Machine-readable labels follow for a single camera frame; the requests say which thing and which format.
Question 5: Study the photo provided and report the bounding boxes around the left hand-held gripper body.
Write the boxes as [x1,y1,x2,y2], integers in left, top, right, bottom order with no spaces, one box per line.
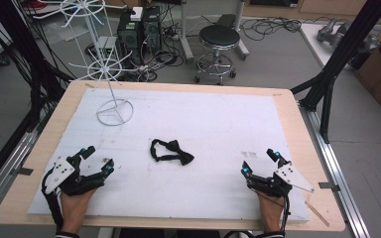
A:
[44,154,107,196]

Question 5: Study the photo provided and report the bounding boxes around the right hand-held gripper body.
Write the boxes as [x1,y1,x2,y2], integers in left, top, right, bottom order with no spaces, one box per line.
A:
[247,158,316,199]

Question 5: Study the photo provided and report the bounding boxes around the person's right hand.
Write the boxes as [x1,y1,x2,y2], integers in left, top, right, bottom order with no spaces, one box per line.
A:
[257,191,286,233]

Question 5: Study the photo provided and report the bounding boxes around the person's left hand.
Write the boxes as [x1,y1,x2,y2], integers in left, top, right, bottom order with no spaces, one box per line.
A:
[59,187,97,234]

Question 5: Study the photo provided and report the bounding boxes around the thin wooden stick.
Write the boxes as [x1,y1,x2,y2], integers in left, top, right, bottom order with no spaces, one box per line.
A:
[305,199,331,228]

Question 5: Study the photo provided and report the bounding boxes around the black bow tie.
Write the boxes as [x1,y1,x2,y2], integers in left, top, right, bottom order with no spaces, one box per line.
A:
[150,138,195,167]

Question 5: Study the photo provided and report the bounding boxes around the white foam mat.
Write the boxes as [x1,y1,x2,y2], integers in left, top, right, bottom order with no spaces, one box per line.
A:
[27,87,311,222]

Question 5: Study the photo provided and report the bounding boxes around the black computer tower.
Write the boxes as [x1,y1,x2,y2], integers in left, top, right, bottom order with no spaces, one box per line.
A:
[141,5,163,54]
[116,9,144,64]

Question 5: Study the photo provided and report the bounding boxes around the black round stool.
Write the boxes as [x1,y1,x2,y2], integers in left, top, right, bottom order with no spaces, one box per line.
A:
[193,24,242,85]

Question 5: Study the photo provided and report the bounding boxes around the grey machine part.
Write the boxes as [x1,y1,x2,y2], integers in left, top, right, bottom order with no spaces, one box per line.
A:
[317,17,381,54]

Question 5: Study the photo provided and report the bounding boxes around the dark foot pedal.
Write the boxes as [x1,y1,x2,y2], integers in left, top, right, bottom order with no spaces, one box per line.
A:
[215,13,238,29]

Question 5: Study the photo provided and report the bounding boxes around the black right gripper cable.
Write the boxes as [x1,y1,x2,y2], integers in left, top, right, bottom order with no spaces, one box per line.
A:
[279,194,292,236]

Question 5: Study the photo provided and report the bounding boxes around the aluminium rail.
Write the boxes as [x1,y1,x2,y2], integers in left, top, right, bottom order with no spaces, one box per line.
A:
[298,102,372,238]
[0,128,42,223]

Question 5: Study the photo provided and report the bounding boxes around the white wire display rack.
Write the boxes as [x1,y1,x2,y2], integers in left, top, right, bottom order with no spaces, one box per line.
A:
[33,0,135,127]

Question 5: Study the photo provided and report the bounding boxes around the black cable bundle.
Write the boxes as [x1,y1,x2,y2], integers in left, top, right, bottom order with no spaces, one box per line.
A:
[0,0,75,134]

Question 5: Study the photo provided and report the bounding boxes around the black metal frame strut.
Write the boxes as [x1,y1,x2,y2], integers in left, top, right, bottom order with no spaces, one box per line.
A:
[290,0,381,145]

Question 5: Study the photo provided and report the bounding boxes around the tangle of floor cables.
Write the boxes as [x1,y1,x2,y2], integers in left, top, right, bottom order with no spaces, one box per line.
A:
[239,16,304,43]

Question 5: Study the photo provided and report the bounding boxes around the grey table leg frame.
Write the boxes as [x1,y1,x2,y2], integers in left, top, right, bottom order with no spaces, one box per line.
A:
[178,0,251,63]

